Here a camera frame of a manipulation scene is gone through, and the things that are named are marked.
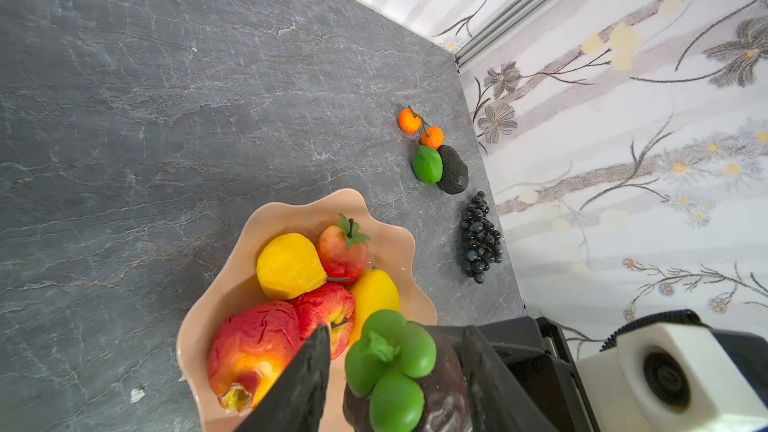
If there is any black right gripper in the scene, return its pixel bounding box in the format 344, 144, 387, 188
427, 316, 600, 431

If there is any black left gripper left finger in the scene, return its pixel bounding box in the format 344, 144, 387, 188
236, 325, 331, 432

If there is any dark brown round fruit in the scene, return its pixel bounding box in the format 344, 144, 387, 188
343, 310, 471, 432

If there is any red yellow fake peach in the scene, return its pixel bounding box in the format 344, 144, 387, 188
291, 283, 355, 360

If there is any green fake lime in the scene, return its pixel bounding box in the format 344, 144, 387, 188
411, 145, 443, 185

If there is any yellow fake lemon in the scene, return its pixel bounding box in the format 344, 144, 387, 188
256, 233, 327, 300
348, 269, 400, 346

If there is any dark fake grape bunch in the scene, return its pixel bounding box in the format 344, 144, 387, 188
459, 191, 504, 284

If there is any magenta fake dragon fruit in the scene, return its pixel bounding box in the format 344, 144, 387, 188
207, 301, 302, 412

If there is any small orange tangerine with stem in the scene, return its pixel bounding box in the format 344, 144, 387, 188
397, 106, 425, 134

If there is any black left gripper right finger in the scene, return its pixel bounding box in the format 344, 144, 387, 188
461, 326, 556, 432

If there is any pink scalloped fruit bowl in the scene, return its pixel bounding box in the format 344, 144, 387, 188
176, 188, 437, 431

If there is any dark fake avocado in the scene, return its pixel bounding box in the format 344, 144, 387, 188
437, 145, 469, 195

